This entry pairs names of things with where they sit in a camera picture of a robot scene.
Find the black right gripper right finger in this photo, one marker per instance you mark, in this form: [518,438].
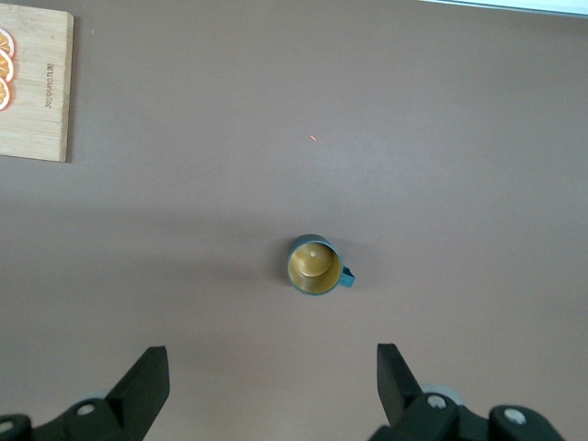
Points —
[404,399]

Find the orange slice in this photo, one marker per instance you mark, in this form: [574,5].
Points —
[4,66]
[5,42]
[3,94]

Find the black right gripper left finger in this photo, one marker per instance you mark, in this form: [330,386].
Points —
[133,399]

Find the brown table mat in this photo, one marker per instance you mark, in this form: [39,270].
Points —
[229,184]

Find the teal cup with yellow interior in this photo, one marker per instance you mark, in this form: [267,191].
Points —
[314,271]

